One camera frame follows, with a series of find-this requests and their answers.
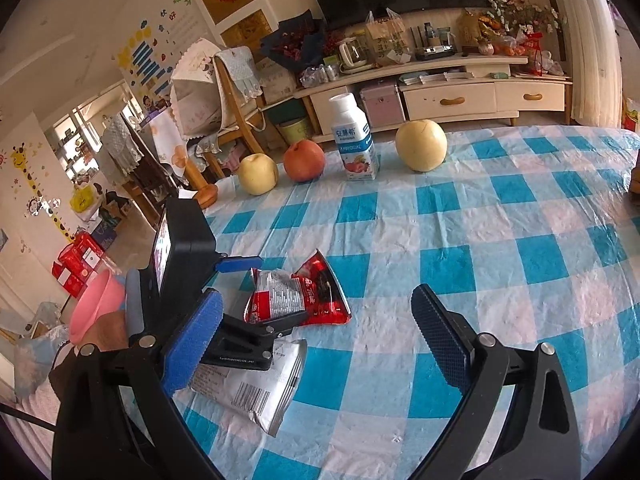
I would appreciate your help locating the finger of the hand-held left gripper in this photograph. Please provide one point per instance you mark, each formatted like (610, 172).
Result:
(240, 350)
(240, 263)

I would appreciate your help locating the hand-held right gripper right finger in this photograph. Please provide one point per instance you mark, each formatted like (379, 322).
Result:
(440, 335)

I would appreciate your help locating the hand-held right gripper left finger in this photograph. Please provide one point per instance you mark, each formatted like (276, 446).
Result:
(192, 345)

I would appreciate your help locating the silver white snack packet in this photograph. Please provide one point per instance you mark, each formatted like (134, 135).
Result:
(250, 395)

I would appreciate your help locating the red snack packet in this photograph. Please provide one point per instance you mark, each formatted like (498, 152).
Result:
(320, 300)

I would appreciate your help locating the small yellow pear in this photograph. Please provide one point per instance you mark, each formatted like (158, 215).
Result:
(257, 175)

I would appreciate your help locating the blue white checked tablecloth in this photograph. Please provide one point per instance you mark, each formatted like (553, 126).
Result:
(450, 240)

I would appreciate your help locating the pink basin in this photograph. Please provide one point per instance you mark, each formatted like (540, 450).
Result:
(95, 300)

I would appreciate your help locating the white cloth with orange print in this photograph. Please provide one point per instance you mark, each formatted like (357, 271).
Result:
(170, 145)

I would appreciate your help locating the stack of red gift boxes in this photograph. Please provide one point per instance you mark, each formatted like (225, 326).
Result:
(75, 265)

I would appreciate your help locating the yellow plastic bag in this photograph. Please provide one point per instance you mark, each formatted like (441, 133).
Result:
(82, 199)

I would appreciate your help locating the red apple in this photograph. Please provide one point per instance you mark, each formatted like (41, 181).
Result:
(304, 162)

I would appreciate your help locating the grey lace hanging cloth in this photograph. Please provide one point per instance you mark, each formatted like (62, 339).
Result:
(122, 147)

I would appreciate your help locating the green bin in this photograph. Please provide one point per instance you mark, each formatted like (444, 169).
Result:
(292, 132)

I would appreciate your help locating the wooden chair with lace cover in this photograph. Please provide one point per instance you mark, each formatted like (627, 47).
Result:
(240, 110)

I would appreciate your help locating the white yogurt drink bottle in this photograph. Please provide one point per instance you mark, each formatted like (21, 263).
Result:
(352, 140)

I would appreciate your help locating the cardboard box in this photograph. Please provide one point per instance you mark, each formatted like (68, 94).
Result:
(277, 82)

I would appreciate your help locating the large yellow pear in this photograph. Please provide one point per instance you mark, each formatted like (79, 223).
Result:
(421, 146)

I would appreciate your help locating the pink case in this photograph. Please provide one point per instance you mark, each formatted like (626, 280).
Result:
(382, 105)

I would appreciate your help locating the dark wrapped flower bouquet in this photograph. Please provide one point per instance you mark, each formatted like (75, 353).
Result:
(295, 42)

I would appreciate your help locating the cream television cabinet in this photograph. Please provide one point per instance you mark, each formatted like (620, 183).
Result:
(450, 100)

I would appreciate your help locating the glass kettle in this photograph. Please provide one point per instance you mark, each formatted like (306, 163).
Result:
(355, 55)

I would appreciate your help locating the brown chair back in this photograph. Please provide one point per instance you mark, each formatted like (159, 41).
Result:
(636, 175)

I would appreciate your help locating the clear plastic bag of goods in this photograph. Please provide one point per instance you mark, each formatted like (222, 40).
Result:
(385, 40)

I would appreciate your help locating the red gift bag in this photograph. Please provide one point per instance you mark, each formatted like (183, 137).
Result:
(532, 55)

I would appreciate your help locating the white curtain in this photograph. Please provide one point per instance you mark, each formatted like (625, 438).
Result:
(595, 50)

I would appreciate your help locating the artificial flower arrangement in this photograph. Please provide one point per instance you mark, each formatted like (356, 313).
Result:
(525, 12)

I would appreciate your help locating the giraffe height wall sticker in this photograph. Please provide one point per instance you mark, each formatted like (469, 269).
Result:
(25, 165)

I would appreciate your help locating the blue yellow wall sticker chart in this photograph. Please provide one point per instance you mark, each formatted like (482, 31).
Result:
(145, 57)

